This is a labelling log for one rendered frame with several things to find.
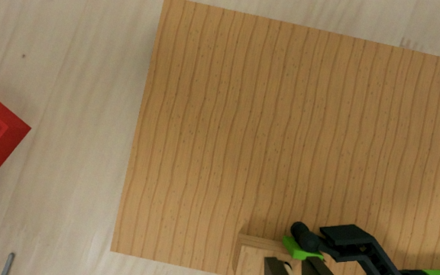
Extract light wooden dowel pin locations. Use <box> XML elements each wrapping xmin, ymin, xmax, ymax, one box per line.
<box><xmin>284</xmin><ymin>264</ymin><xmax>294</xmax><ymax>275</ymax></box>

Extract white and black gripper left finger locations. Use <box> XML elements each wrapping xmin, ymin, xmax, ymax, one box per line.
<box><xmin>264</xmin><ymin>257</ymin><xmax>289</xmax><ymax>275</ymax></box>

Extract small light wooden block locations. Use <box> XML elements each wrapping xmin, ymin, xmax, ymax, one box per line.
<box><xmin>231</xmin><ymin>233</ymin><xmax>302</xmax><ymax>275</ymax></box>

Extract flat wooden board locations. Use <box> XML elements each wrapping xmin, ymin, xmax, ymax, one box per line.
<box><xmin>110</xmin><ymin>0</ymin><xmax>440</xmax><ymax>275</ymax></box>

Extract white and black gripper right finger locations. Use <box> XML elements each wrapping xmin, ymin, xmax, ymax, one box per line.
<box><xmin>302</xmin><ymin>257</ymin><xmax>334</xmax><ymax>275</ymax></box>

